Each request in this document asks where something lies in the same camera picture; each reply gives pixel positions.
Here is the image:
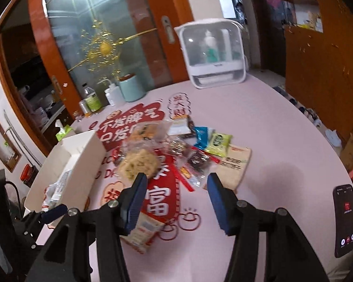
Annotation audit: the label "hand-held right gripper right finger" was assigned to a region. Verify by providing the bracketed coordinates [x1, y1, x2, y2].
[207, 173, 321, 282]

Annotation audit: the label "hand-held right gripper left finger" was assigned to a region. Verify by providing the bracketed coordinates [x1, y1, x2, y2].
[25, 173, 148, 282]

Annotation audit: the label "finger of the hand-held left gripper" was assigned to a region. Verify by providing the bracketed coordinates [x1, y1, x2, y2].
[22, 204, 68, 244]

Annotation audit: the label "white cardboard box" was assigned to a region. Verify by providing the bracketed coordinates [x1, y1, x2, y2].
[24, 130, 107, 212]

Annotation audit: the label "yellow-green snack packet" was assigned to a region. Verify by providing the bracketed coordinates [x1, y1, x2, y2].
[206, 132, 233, 157]

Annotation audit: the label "blue snack packet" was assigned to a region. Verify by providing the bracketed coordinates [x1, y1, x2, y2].
[193, 126, 215, 151]

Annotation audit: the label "clear plastic packets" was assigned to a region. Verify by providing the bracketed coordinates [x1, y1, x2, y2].
[43, 169, 72, 209]

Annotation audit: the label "beige and red snack packet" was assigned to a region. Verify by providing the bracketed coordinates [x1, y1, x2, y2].
[120, 208, 166, 255]

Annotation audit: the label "beige paper packet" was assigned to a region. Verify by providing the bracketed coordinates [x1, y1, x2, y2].
[216, 145, 252, 191]

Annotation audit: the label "red striped clear packet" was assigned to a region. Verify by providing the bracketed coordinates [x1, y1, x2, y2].
[172, 164, 214, 189]

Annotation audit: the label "round cracker clear bag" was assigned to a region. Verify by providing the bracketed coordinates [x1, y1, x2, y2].
[118, 148, 161, 183]

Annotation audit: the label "red plastic object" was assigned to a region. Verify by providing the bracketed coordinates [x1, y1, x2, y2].
[20, 164, 39, 187]

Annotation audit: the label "dark dried fruit packet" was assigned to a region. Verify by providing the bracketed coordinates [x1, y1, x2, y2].
[186, 149, 221, 178]

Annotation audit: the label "small clear snack packet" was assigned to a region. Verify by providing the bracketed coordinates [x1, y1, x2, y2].
[165, 138, 192, 157]

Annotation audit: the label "square cracker clear packet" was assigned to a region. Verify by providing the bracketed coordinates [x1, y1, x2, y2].
[129, 121, 165, 143]

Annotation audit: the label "green tissue box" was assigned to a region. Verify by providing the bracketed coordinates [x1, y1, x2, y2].
[55, 120, 75, 141]

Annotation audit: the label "silver and brown snack packet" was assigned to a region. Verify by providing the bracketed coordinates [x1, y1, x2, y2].
[168, 116, 196, 138]

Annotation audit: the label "small metal can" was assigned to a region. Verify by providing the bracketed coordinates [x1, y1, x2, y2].
[78, 100, 92, 118]

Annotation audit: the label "white squeeze bottle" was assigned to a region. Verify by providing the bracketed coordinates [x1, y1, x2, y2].
[97, 78, 126, 107]

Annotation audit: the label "clear bottle green label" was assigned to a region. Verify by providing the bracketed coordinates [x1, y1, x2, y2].
[82, 84, 102, 113]

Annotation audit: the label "teal canister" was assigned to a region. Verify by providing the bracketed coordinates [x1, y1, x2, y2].
[118, 74, 147, 103]

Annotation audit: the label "row of shoes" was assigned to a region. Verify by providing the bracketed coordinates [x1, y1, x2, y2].
[273, 85, 325, 127]

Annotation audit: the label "black smartphone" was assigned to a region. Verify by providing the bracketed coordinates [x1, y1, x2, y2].
[333, 184, 353, 258]

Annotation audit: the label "white clear-door countertop cabinet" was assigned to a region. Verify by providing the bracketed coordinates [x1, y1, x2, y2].
[173, 18, 250, 89]

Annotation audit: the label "orange framed glass sliding door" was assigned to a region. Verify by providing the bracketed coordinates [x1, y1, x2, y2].
[27, 0, 195, 115]

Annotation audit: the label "brown wooden cabinet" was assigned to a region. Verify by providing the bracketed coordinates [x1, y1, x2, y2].
[275, 0, 353, 141]

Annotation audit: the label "black cable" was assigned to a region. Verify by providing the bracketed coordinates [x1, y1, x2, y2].
[4, 181, 22, 215]

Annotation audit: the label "wooden picture frame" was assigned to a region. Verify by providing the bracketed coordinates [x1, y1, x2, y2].
[0, 116, 22, 173]

